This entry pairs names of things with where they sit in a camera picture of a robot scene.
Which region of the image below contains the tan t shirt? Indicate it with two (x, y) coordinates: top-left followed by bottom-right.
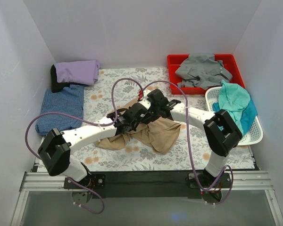
(96, 97), (181, 155)

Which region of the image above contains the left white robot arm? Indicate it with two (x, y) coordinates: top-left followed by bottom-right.
(38, 102), (150, 182)

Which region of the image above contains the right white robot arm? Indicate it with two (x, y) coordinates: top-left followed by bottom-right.
(138, 89), (242, 191)

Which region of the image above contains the red plastic bin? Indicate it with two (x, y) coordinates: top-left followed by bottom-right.
(167, 54), (245, 95)

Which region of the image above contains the grey shirt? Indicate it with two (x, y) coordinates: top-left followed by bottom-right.
(175, 54), (233, 90)

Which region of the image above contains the folded blue checked shirt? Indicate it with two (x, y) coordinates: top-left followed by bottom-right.
(35, 85), (84, 136)

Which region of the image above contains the folded purple shirt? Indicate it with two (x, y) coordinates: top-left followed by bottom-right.
(55, 60), (100, 86)

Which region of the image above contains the black base bar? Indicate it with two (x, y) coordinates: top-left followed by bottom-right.
(63, 171), (234, 200)

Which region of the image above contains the teal shirt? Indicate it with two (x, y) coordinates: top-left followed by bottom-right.
(213, 81), (258, 135)

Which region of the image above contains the folded black garment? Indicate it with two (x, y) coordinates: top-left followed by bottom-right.
(50, 65), (70, 93)

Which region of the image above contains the white plastic basket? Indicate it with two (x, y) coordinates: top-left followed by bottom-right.
(205, 87), (263, 146)

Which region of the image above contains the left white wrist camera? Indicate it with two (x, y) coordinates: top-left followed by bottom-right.
(137, 99), (151, 110)

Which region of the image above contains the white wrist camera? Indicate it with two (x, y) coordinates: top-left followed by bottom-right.
(138, 89), (151, 100)
(137, 99), (151, 110)

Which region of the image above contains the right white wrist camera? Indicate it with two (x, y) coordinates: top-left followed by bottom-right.
(138, 89), (151, 100)

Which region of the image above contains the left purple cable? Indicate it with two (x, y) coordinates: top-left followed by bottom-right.
(25, 78), (149, 214)

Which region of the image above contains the aluminium rail frame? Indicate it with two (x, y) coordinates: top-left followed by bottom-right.
(11, 171), (283, 226)

